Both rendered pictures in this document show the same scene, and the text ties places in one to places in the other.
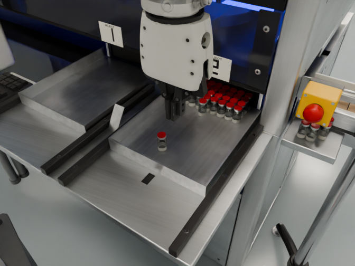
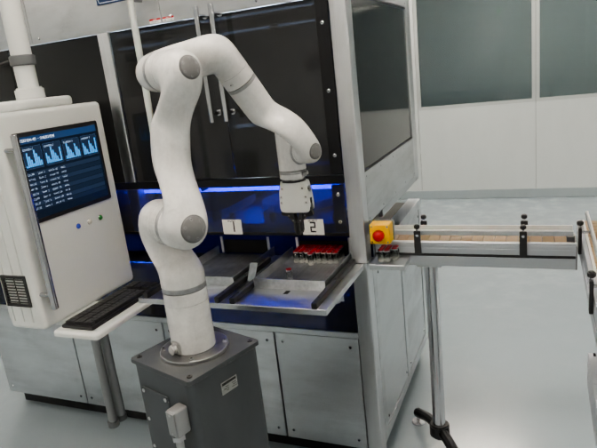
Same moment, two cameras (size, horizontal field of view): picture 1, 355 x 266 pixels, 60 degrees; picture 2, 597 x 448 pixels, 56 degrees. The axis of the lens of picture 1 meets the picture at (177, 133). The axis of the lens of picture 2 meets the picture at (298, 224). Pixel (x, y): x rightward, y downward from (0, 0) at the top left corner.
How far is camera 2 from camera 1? 133 cm
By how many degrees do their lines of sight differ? 28
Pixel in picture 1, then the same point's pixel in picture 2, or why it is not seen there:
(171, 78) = (297, 208)
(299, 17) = (353, 184)
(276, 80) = (352, 223)
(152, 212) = (296, 300)
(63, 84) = not seen: hidden behind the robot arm
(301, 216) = not seen: hidden behind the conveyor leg
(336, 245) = (481, 419)
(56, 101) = not seen: hidden behind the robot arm
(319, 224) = (433, 356)
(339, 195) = (433, 316)
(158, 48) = (289, 196)
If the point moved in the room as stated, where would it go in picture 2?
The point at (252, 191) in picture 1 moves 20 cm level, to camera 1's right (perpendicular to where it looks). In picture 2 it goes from (364, 324) to (415, 315)
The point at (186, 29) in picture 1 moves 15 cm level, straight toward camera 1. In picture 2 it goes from (300, 184) to (309, 193)
